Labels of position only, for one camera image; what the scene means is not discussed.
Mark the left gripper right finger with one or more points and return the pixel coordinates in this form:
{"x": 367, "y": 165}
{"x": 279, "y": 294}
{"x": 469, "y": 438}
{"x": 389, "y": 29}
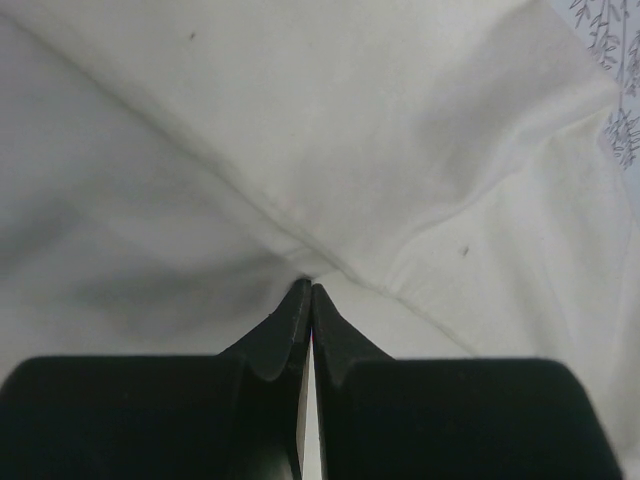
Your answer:
{"x": 386, "y": 418}

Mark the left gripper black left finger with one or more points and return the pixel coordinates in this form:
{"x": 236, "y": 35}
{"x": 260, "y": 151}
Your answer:
{"x": 238, "y": 414}

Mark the cream white t-shirt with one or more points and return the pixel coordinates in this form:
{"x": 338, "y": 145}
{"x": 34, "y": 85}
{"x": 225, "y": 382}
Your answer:
{"x": 450, "y": 171}

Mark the floral table mat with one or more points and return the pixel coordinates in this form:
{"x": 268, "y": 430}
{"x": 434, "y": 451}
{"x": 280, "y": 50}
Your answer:
{"x": 610, "y": 31}

